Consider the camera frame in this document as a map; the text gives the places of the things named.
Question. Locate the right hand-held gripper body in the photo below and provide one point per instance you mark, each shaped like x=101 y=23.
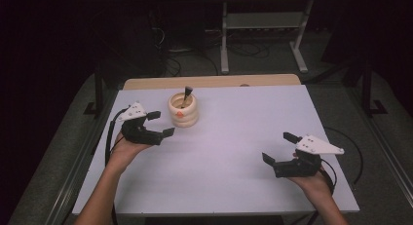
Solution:
x=297 y=168

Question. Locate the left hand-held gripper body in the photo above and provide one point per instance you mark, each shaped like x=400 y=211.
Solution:
x=139 y=134

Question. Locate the cream ribbed brush holder cup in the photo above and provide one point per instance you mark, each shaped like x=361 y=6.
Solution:
x=183 y=116

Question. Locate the black makeup brush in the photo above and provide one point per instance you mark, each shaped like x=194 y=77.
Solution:
x=186 y=94

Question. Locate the person's right hand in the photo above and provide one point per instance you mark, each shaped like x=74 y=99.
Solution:
x=313 y=184

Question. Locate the person's left hand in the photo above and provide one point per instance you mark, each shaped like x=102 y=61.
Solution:
x=125 y=152

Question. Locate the white board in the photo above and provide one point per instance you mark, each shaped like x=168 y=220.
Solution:
x=227 y=153

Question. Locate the black metal stand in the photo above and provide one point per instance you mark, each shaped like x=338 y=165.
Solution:
x=99 y=88
x=367 y=88

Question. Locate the wooden table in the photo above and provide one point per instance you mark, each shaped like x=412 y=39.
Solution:
x=211 y=81

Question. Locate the white metal stand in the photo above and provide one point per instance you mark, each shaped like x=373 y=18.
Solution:
x=263 y=20

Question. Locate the metal rail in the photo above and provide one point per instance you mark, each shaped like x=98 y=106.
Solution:
x=389 y=157
x=74 y=173

